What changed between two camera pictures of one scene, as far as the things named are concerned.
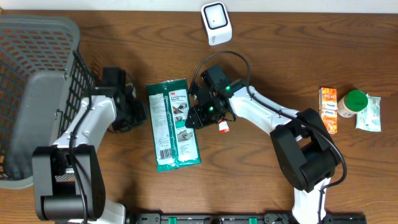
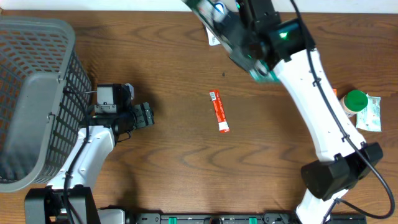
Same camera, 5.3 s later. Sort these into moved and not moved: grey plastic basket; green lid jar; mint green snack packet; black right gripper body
Moved: black right gripper body
Not moved: grey plastic basket; mint green snack packet; green lid jar
